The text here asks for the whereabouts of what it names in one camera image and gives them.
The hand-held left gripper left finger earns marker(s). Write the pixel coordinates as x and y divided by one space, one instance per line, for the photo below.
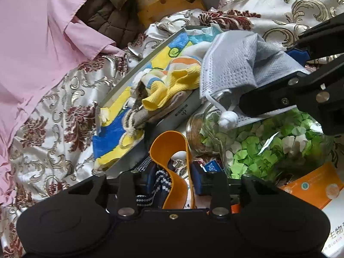
150 178

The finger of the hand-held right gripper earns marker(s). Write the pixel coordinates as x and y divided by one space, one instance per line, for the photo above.
297 53
268 99

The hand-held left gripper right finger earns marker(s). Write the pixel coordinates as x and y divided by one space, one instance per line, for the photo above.
197 178

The navy white dotted sock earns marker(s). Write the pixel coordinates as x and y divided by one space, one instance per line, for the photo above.
161 185

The grey face mask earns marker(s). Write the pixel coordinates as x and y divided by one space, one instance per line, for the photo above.
233 64

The grey tray with colourful drawing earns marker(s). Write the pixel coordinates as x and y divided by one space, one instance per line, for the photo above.
118 139

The striped baby hat yellow rib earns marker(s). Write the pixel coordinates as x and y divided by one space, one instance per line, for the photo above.
172 83

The small blue packet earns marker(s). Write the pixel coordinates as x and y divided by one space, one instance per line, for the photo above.
212 166

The glass jar of green paper hearts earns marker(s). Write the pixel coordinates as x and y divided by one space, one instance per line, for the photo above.
255 153

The orange and white box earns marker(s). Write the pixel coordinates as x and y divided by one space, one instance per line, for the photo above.
317 190

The brown quilted jacket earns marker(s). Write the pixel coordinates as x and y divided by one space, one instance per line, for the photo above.
113 10

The pink shirt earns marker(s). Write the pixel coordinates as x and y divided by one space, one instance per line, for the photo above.
32 45

